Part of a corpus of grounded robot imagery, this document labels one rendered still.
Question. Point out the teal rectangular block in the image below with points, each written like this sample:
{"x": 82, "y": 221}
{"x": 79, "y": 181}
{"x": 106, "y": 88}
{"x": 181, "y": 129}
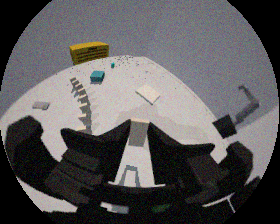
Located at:
{"x": 97, "y": 76}

